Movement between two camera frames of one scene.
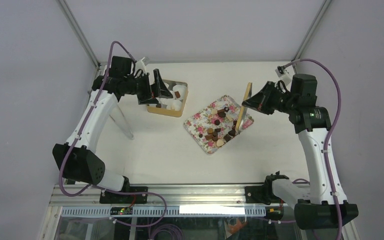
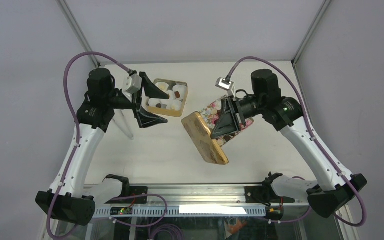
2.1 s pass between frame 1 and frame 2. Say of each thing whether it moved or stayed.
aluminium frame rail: stayed
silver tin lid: moved
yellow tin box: stayed
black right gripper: moved
